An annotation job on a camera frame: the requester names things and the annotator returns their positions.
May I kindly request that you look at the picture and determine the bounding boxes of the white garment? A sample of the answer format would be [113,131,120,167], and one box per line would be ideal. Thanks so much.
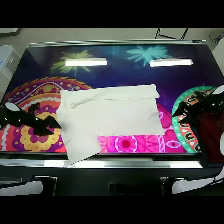
[55,83,166,167]

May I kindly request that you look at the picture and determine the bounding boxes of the dark red garment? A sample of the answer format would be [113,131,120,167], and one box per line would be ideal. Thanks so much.
[195,111,224,164]

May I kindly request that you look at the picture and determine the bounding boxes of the silver frame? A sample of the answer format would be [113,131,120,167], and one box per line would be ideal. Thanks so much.
[0,39,224,197]

